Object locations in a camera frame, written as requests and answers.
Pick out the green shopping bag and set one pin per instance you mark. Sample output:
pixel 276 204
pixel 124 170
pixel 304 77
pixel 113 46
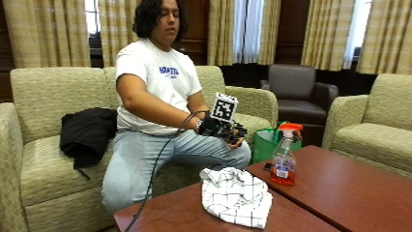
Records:
pixel 263 146

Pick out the white checked cloth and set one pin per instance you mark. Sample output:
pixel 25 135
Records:
pixel 236 196

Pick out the beige striped curtain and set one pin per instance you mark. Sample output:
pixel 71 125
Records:
pixel 47 32
pixel 220 32
pixel 325 32
pixel 388 35
pixel 113 29

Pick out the white marker cube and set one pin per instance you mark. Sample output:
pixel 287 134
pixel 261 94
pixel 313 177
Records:
pixel 224 108

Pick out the black jacket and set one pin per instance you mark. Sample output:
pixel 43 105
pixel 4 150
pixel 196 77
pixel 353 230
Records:
pixel 88 135

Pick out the dark leather armchair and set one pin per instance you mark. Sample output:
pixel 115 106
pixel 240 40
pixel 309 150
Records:
pixel 300 96

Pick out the small black object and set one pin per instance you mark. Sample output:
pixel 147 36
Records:
pixel 267 166

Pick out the clear spray bottle orange nozzle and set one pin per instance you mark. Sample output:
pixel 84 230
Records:
pixel 283 164

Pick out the beige fabric armchair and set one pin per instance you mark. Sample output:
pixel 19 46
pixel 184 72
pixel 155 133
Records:
pixel 377 129

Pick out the the person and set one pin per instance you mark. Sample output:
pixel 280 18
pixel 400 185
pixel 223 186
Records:
pixel 149 71

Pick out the white sheer curtain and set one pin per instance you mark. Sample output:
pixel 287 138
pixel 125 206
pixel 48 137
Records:
pixel 248 30

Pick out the beige fabric sofa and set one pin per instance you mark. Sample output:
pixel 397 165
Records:
pixel 51 93

